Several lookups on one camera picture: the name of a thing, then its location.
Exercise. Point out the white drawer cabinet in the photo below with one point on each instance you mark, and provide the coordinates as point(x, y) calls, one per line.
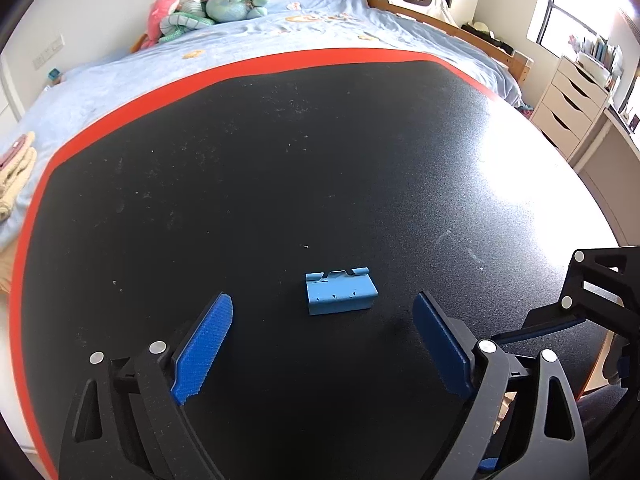
point(569, 107)

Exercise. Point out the pink plush toy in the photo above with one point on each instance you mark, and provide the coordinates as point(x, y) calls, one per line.
point(160, 9)

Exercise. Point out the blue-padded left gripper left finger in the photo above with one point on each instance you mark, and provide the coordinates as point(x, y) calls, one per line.
point(127, 419)

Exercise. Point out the small blue plastic block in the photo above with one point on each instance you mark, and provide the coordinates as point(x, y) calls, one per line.
point(340, 291)

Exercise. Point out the striped green plush toy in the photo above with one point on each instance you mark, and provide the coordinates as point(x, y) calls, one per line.
point(191, 16)

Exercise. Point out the red table with black top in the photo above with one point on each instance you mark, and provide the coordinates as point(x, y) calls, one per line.
point(245, 178)

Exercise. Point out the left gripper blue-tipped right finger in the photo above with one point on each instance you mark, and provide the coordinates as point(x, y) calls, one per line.
point(537, 330)

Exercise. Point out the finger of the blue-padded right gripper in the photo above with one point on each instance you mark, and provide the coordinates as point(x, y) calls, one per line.
point(519, 418)

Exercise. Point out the beige folded towel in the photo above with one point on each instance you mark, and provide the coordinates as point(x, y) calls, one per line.
point(17, 163)

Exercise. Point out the bed with light blue sheet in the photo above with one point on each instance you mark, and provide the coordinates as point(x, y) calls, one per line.
point(89, 92)

